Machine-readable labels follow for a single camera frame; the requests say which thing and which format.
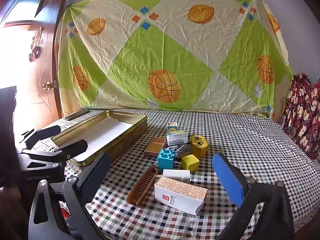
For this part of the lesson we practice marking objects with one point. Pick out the white charger plug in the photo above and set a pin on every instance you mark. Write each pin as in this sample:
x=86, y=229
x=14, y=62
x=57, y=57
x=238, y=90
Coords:
x=175, y=174

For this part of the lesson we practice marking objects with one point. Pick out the dark monitor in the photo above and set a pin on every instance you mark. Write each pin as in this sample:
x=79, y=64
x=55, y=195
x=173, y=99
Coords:
x=7, y=130

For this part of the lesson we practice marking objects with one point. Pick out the white box orange patterned lid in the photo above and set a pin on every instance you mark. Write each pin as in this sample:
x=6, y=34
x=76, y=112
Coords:
x=180, y=197

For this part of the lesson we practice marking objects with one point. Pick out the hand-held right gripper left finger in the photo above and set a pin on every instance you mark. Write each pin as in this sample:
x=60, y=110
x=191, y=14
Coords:
x=95, y=177

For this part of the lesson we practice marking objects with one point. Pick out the clear plastic box green label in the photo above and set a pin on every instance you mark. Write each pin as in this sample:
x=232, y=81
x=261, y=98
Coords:
x=177, y=138

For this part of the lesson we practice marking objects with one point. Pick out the green basketball print sheet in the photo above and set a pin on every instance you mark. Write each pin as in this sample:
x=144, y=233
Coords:
x=175, y=55

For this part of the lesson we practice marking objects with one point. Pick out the plain yellow cube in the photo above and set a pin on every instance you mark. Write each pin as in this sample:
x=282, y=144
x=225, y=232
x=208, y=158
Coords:
x=190, y=163

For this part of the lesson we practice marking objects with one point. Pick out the checked tablecloth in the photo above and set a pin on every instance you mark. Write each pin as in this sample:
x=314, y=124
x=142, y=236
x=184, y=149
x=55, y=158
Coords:
x=250, y=142

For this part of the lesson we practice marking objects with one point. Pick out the hanging door ornament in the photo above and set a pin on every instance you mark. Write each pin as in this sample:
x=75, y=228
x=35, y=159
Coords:
x=36, y=45

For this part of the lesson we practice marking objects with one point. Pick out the gold metal tin box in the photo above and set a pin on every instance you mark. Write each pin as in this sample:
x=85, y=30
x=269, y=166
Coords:
x=130, y=140

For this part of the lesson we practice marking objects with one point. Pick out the yellow block with eyes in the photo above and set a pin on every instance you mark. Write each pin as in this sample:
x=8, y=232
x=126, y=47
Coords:
x=198, y=147

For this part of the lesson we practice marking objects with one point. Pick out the red printed blanket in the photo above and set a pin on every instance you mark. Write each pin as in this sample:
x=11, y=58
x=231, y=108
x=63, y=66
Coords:
x=305, y=120

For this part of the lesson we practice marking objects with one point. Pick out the black flat bar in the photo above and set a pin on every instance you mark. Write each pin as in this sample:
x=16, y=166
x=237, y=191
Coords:
x=76, y=115

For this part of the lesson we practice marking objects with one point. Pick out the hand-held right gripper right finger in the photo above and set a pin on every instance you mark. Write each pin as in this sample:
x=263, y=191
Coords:
x=227, y=180

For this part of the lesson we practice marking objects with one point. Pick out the brown wooden comb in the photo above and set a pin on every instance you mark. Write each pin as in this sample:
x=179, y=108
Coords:
x=141, y=187

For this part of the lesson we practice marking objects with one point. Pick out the brown box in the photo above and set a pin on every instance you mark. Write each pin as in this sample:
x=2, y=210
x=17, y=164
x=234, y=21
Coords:
x=155, y=148

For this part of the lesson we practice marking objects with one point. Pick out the teal building block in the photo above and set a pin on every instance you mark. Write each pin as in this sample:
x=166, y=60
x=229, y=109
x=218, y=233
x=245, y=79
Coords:
x=165, y=161

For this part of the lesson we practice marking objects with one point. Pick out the white sun print block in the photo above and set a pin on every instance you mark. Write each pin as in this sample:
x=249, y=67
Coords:
x=172, y=127

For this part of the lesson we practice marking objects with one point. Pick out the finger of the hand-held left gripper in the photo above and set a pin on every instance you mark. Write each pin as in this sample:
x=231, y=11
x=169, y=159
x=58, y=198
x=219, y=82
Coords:
x=47, y=131
x=72, y=147

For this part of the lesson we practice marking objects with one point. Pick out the wooden door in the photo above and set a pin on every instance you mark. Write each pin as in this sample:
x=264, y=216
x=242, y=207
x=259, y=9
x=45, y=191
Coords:
x=42, y=62

